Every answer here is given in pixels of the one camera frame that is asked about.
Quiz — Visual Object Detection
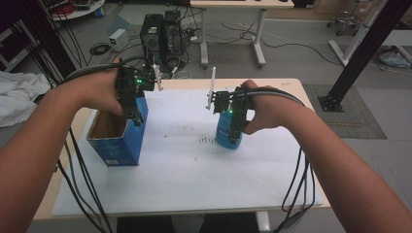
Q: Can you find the left gripper black cable bundle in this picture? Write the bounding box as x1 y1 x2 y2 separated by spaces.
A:
54 55 148 233

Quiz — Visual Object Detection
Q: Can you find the coiled black cable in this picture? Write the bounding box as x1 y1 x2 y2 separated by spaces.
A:
88 42 112 56

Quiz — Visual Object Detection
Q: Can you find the long black floor cable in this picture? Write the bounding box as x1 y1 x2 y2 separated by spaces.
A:
220 20 344 66

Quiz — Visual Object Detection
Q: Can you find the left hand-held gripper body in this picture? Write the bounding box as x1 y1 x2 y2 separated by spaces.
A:
116 58 164 114

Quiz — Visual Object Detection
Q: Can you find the office chair wheel base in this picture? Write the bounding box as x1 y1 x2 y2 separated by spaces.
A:
326 10 361 37

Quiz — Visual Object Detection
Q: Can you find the white crumpled cloth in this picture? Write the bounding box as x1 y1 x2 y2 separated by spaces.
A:
0 70 52 128

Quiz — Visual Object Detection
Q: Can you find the grey floor mat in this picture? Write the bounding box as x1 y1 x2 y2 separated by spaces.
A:
302 83 389 141

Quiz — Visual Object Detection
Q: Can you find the right gripper black cable bundle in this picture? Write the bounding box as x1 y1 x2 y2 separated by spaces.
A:
226 85 317 233

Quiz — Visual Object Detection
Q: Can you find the light blue cloth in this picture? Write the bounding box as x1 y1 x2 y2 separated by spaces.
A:
377 48 412 70

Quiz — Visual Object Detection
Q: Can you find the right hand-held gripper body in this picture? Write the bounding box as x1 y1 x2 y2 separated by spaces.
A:
205 66 256 132

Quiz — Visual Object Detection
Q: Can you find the person's left hand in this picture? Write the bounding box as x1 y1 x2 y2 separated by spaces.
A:
63 67 126 117

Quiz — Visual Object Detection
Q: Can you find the person's right hand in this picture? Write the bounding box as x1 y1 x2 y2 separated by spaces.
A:
240 79 307 136

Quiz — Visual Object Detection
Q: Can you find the blue plastic bottle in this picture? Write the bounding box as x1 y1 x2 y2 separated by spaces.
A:
215 109 244 150

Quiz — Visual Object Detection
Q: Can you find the black computer tower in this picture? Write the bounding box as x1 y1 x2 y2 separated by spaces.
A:
139 13 165 66
161 10 185 66

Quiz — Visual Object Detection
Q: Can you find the blue cardboard box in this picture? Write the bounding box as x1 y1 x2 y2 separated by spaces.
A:
86 96 150 168

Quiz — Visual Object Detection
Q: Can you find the white metal stand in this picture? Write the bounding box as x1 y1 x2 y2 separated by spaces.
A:
327 0 390 68

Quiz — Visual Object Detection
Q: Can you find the gripper black cable bundle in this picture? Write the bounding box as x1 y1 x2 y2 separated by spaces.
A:
54 55 148 233
226 85 317 233

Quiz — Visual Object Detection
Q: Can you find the small white box device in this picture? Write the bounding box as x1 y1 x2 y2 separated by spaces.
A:
108 28 130 51

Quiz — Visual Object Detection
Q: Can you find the black metal post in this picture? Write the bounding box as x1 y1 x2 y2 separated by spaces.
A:
317 0 412 114

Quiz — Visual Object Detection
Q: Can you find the round white table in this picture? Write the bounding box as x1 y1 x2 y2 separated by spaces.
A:
45 0 107 22

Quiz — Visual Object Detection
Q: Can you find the light wooden table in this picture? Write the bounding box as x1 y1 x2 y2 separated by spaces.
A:
33 78 332 221

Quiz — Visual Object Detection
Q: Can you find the white desk with legs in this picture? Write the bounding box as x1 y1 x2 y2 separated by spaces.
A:
189 0 295 70

